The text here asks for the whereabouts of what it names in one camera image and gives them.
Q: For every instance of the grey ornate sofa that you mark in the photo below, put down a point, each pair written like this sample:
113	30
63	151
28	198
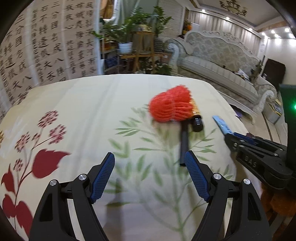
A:
223	61

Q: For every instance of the wooden plant stand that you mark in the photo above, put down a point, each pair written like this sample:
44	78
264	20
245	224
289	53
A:
139	53

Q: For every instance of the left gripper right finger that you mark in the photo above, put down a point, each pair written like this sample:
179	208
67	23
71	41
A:
247	219

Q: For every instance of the potted plant white pot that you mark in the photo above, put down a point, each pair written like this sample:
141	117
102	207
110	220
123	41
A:
123	33

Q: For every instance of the grey storage box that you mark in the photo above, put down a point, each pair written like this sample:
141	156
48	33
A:
272	112

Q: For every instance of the ceiling chandelier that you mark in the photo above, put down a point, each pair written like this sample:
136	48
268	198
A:
234	7

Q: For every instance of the red foam fruit net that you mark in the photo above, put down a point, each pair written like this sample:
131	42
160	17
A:
172	105

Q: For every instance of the tall green potted plant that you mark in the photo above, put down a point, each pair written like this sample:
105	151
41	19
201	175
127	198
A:
160	23

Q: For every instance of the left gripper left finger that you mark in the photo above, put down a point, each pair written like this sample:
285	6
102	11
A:
52	218

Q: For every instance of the floral cream tablecloth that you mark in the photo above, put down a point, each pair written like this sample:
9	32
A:
61	130

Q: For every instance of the calligraphy folding screen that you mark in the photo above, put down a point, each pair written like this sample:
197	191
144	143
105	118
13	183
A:
50	41

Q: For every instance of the blue white paper packet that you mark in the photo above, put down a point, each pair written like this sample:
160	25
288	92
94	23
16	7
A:
222	125

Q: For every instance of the window curtains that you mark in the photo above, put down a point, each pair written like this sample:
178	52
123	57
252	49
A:
213	23

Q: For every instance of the gold label small bottle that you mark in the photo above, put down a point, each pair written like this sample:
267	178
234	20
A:
196	119

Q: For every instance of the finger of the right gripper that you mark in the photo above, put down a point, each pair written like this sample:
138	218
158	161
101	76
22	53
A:
249	138
247	152

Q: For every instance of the dark cabinet by wall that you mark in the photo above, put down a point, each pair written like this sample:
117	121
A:
274	73

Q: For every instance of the black cylinder tube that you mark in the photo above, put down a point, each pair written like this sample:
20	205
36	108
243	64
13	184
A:
184	142

